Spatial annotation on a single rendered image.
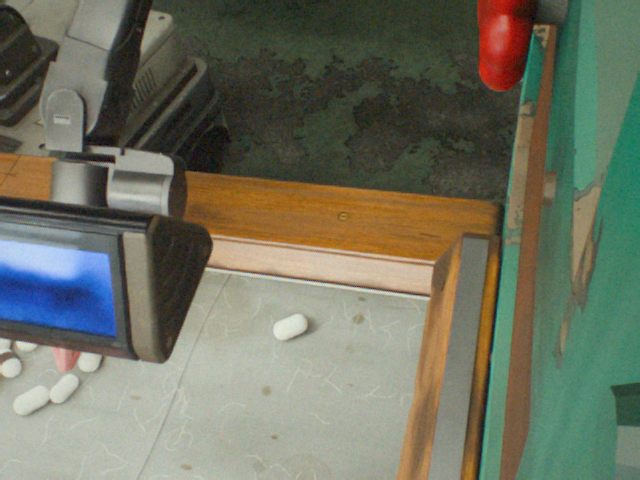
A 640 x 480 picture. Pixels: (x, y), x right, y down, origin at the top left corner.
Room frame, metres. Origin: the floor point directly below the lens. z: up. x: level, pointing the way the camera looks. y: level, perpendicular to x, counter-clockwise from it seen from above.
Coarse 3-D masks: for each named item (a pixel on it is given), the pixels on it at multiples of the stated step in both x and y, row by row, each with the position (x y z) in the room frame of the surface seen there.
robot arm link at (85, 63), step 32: (96, 0) 0.59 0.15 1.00; (128, 0) 0.59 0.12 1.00; (96, 32) 0.57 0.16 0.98; (128, 32) 0.57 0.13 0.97; (64, 64) 0.56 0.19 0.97; (96, 64) 0.55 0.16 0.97; (128, 64) 0.57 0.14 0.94; (96, 96) 0.53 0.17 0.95; (128, 96) 0.56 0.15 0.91; (96, 128) 0.51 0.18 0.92
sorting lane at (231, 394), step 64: (192, 320) 0.40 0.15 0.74; (256, 320) 0.39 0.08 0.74; (320, 320) 0.37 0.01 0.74; (384, 320) 0.36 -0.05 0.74; (0, 384) 0.38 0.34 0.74; (128, 384) 0.35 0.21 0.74; (192, 384) 0.33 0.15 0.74; (256, 384) 0.32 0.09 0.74; (320, 384) 0.30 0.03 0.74; (384, 384) 0.29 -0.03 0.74; (0, 448) 0.31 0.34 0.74; (64, 448) 0.29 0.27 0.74; (128, 448) 0.28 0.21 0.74; (192, 448) 0.27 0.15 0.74; (256, 448) 0.25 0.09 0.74; (320, 448) 0.24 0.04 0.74; (384, 448) 0.23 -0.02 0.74
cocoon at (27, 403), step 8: (32, 392) 0.35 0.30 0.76; (40, 392) 0.35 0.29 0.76; (48, 392) 0.35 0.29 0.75; (16, 400) 0.34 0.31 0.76; (24, 400) 0.34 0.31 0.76; (32, 400) 0.34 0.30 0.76; (40, 400) 0.34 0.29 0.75; (48, 400) 0.34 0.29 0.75; (16, 408) 0.34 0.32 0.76; (24, 408) 0.33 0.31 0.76; (32, 408) 0.33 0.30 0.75
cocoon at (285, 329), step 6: (288, 318) 0.37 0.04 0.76; (294, 318) 0.37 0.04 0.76; (300, 318) 0.37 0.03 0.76; (276, 324) 0.37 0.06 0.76; (282, 324) 0.36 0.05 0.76; (288, 324) 0.36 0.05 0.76; (294, 324) 0.36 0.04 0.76; (300, 324) 0.36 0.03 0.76; (306, 324) 0.36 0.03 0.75; (276, 330) 0.36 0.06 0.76; (282, 330) 0.36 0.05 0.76; (288, 330) 0.36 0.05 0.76; (294, 330) 0.36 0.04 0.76; (300, 330) 0.36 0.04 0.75; (276, 336) 0.36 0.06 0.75; (282, 336) 0.35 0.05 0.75; (288, 336) 0.35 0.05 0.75
